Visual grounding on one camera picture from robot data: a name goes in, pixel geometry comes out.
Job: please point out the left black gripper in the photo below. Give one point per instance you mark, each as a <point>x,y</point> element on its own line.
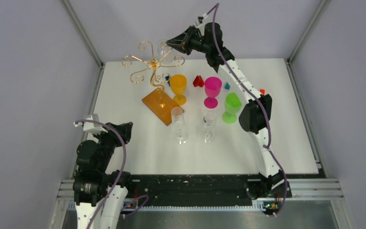
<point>124,129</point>

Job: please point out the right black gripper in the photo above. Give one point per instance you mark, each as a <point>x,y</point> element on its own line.
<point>182,43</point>

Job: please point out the clear short wine glass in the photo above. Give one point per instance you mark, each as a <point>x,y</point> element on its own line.
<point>164,51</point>

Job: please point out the green plastic goblet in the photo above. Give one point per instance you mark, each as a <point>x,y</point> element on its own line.
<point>232,106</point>

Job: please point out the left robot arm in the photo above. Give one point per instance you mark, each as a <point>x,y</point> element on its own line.
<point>98,196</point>

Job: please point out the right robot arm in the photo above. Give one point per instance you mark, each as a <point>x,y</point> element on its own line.
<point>256,113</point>

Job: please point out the clear tall flute glass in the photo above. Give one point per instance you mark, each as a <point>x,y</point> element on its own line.
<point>180,134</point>

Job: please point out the clear stemmed wine glass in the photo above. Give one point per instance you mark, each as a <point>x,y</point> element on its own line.
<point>209,122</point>

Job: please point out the orange plastic goblet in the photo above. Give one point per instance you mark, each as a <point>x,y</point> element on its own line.
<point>178,83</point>

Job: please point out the red block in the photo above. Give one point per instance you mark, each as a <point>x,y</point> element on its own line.
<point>198,81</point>

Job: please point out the pink plastic goblet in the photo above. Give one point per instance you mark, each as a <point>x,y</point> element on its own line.
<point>212,88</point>

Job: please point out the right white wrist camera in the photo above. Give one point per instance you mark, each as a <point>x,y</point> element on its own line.
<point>199,20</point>

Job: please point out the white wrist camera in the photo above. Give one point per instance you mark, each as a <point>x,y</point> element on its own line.
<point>89,127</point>
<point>199,20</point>

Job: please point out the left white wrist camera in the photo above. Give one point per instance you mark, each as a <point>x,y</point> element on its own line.
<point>89,127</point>

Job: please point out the gold wire wine glass rack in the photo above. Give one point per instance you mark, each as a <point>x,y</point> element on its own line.
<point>157,101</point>

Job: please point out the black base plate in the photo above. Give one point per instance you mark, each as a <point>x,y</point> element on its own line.
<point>204,190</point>

